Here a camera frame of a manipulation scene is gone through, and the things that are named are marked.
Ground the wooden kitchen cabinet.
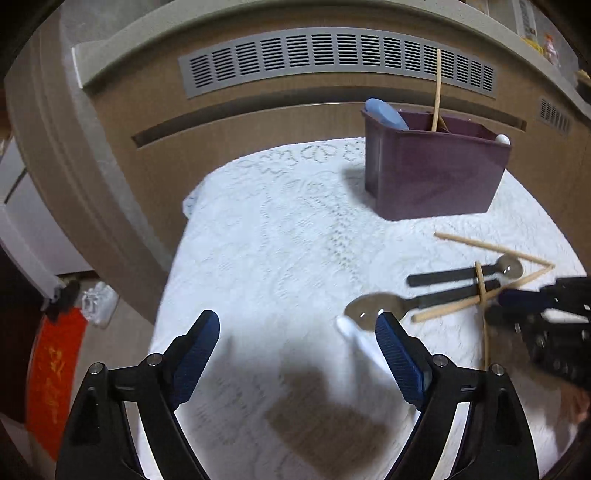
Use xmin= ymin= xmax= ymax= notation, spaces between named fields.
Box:
xmin=4 ymin=28 xmax=591 ymax=325

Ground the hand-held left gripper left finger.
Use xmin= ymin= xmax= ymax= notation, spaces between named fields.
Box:
xmin=55 ymin=310 xmax=221 ymax=480

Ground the large grey vent grille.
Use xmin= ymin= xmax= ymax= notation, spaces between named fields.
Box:
xmin=178 ymin=26 xmax=500 ymax=100

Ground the metal spoon black handle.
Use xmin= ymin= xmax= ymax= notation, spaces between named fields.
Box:
xmin=344 ymin=280 xmax=503 ymax=334
xmin=407 ymin=255 xmax=524 ymax=288

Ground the long white spoon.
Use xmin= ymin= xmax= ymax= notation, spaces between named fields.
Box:
xmin=336 ymin=316 xmax=389 ymax=371

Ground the wooden chopstick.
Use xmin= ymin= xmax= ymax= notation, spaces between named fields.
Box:
xmin=475 ymin=261 xmax=490 ymax=371
xmin=411 ymin=266 xmax=555 ymax=323
xmin=432 ymin=48 xmax=443 ymax=131
xmin=435 ymin=232 xmax=555 ymax=269

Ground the red banner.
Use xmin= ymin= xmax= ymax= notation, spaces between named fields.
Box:
xmin=25 ymin=308 xmax=89 ymax=461

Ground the clear bottle orange cap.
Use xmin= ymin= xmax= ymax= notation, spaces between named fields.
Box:
xmin=543 ymin=34 xmax=562 ymax=70

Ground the small grey vent grille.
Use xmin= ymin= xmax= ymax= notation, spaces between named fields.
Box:
xmin=537 ymin=97 xmax=574 ymax=136

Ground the white plastic bag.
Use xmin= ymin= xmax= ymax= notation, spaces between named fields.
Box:
xmin=82 ymin=281 xmax=116 ymax=328

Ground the white cupboard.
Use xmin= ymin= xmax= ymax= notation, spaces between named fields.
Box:
xmin=0 ymin=137 xmax=95 ymax=303

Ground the grey stone countertop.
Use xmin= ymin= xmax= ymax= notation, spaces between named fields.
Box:
xmin=71 ymin=0 xmax=591 ymax=131

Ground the white lace tablecloth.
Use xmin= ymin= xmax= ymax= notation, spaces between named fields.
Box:
xmin=139 ymin=136 xmax=583 ymax=480

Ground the purple plastic utensil holder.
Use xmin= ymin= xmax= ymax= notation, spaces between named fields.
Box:
xmin=362 ymin=108 xmax=511 ymax=222

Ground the blue plastic spoon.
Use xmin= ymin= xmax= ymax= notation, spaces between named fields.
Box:
xmin=365 ymin=98 xmax=411 ymax=131

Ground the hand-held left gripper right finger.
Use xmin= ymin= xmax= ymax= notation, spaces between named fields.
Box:
xmin=375 ymin=311 xmax=539 ymax=480

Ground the person's right hand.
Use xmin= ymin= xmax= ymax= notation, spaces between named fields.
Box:
xmin=560 ymin=387 xmax=591 ymax=424

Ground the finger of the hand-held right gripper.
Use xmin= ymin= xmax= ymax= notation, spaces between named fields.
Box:
xmin=498 ymin=288 xmax=555 ymax=307
xmin=484 ymin=304 xmax=544 ymax=330

